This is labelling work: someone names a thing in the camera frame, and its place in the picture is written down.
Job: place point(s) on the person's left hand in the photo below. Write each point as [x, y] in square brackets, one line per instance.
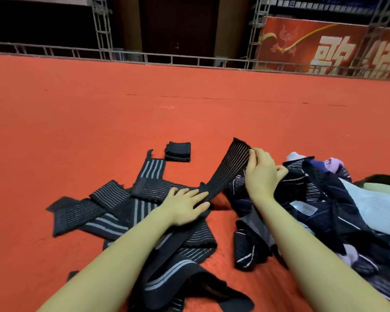
[182, 206]

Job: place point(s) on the person's right hand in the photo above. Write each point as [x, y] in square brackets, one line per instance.
[263, 175]

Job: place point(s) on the pile of black striped bands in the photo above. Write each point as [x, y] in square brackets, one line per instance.
[117, 204]

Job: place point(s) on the person's left forearm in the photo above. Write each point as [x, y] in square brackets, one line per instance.
[104, 269]

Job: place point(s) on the person's right forearm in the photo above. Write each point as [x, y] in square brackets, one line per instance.
[325, 263]

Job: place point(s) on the heap of dark patterned socks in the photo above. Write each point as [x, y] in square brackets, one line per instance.
[318, 217]

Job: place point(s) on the red banner with white print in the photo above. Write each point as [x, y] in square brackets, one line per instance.
[286, 45]

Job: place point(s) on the grey metal truss tower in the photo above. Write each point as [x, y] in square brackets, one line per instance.
[259, 29]
[102, 29]

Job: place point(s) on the dark brown door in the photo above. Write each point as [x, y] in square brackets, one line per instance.
[179, 26]

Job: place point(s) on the grey metal beam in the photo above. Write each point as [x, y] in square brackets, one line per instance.
[39, 0]

